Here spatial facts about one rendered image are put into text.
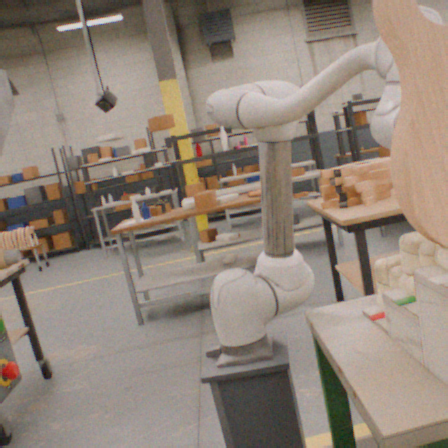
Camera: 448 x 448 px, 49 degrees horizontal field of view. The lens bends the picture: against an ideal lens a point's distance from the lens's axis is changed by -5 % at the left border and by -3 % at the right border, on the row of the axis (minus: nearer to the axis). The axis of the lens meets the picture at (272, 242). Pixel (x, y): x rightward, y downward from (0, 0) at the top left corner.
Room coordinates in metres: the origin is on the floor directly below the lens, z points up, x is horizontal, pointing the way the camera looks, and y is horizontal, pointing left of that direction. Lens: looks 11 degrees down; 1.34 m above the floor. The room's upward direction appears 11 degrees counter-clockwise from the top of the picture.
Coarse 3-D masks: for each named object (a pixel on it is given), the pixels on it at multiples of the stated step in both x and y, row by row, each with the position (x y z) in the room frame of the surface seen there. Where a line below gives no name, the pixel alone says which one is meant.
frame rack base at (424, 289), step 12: (420, 276) 0.72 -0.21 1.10; (432, 276) 0.70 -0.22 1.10; (420, 288) 0.73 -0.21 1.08; (432, 288) 0.69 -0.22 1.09; (444, 288) 0.65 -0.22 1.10; (420, 300) 0.74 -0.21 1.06; (432, 300) 0.69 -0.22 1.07; (444, 300) 0.65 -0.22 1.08; (420, 312) 0.74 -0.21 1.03; (432, 312) 0.70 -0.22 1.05; (444, 312) 0.66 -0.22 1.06; (420, 324) 0.75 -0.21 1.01; (432, 324) 0.70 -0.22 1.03; (444, 324) 0.66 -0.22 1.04; (432, 336) 0.71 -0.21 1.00; (444, 336) 0.67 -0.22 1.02; (432, 348) 0.71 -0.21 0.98; (444, 348) 0.67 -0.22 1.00; (432, 360) 0.72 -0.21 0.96; (444, 360) 0.68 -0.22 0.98; (432, 372) 0.72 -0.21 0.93; (444, 372) 0.68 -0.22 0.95
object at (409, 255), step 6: (402, 246) 0.87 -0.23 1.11; (408, 246) 0.87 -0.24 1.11; (414, 246) 0.87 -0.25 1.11; (402, 252) 0.87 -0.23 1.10; (408, 252) 0.87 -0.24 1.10; (414, 252) 0.87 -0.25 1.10; (402, 258) 0.88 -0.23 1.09; (408, 258) 0.87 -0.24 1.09; (414, 258) 0.87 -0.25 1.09; (402, 264) 0.88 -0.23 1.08; (408, 264) 0.87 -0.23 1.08; (414, 264) 0.86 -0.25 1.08; (402, 270) 0.88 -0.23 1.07; (408, 270) 0.87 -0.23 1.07
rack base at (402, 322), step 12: (396, 288) 0.91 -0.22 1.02; (384, 300) 0.90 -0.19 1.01; (396, 312) 0.85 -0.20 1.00; (408, 312) 0.79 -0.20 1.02; (396, 324) 0.86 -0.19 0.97; (408, 324) 0.80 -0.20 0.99; (396, 336) 0.86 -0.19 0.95; (408, 336) 0.81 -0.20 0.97; (420, 336) 0.75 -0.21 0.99; (408, 348) 0.81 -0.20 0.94; (420, 348) 0.76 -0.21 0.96; (420, 360) 0.77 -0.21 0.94
